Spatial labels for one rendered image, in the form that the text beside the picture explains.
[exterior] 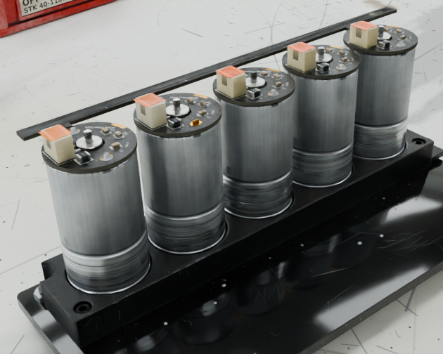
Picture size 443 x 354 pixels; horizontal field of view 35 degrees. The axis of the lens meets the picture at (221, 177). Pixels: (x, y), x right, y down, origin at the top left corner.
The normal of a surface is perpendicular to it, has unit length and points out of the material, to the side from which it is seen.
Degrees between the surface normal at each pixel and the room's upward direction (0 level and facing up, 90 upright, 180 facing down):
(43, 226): 0
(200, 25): 0
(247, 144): 90
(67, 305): 0
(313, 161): 90
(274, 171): 90
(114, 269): 90
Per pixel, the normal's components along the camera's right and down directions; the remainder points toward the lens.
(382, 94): 0.00, 0.54
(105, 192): 0.42, 0.47
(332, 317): -0.04, -0.84
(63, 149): 0.61, 0.40
